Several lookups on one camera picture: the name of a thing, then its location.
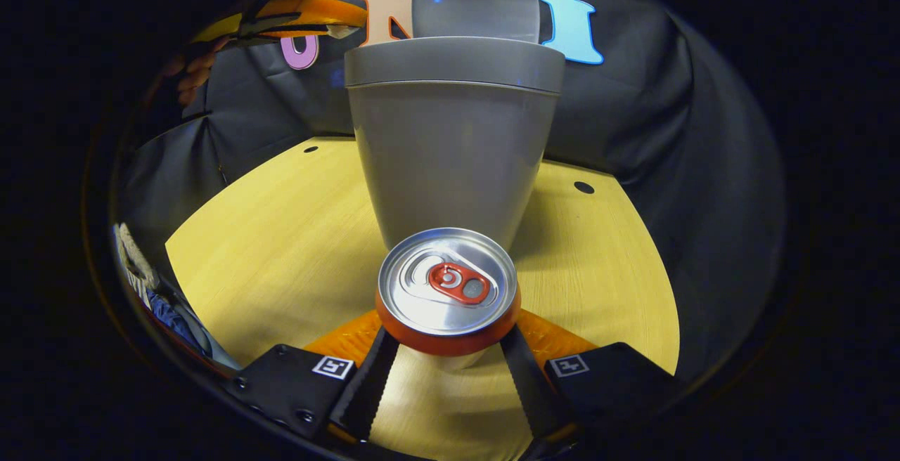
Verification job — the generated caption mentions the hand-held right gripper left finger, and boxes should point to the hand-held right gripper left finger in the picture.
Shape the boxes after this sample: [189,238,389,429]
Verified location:
[236,309,401,444]

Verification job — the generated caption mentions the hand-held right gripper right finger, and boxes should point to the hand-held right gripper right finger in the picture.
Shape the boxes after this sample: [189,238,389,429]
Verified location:
[501,309,679,448]

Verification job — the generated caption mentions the red pop can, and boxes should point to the red pop can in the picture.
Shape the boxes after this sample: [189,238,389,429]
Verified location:
[375,228,522,370]

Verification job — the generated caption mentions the grey desktop garbage bin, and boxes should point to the grey desktop garbage bin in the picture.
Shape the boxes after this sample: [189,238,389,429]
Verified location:
[344,0,566,252]

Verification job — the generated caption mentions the person's blue trousers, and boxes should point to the person's blue trousers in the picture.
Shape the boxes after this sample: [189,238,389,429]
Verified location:
[148,289,240,370]

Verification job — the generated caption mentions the person's white top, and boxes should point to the person's white top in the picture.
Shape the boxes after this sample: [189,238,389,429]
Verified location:
[115,223,161,307]

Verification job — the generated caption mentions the black backdrop cloth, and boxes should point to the black backdrop cloth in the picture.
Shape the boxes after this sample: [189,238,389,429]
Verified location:
[116,0,785,384]

